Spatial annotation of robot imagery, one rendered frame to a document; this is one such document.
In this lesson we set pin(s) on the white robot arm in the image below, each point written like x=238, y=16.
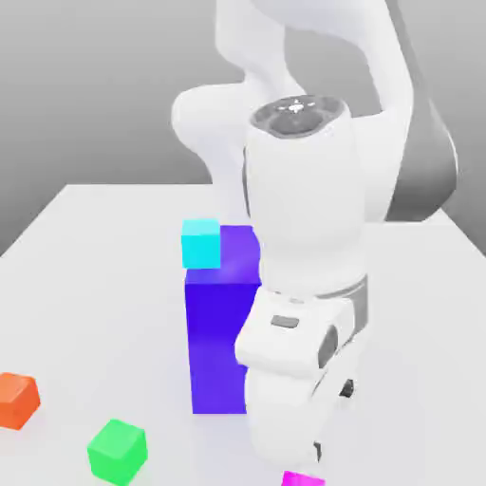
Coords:
x=303, y=209

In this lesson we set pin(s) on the small green cube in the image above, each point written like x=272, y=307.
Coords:
x=115, y=452

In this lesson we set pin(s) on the small cyan cube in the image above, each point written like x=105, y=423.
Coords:
x=200, y=246

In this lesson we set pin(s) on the small magenta cube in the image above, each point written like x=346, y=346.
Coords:
x=302, y=479

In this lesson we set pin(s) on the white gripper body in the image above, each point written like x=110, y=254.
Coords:
x=281, y=417

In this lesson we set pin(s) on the large blue box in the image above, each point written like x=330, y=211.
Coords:
x=216, y=341

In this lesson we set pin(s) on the small orange cube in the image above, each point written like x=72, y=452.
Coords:
x=17, y=400

